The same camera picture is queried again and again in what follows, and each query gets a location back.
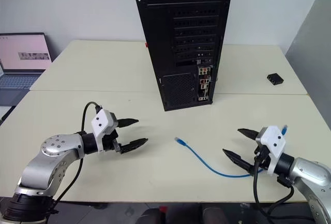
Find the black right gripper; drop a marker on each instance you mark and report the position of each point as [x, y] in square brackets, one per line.
[262, 160]

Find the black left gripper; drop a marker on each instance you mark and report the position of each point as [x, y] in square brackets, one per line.
[110, 142]

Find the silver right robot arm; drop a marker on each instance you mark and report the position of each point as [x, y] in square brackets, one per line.
[307, 175]

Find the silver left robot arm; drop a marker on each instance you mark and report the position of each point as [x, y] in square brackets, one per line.
[53, 154]

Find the small black box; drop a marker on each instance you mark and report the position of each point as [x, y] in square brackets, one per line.
[275, 78]

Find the grey partition panel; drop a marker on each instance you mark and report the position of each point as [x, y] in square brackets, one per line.
[313, 53]

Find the black computer tower case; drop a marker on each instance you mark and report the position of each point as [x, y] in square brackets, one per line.
[186, 27]

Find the open grey laptop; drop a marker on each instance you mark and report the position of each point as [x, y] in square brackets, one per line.
[23, 53]

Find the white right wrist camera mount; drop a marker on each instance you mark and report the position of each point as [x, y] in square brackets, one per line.
[272, 141]

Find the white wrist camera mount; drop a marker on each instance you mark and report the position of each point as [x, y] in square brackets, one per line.
[101, 121]
[272, 141]

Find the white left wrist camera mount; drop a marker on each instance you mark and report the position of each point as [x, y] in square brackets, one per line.
[101, 121]

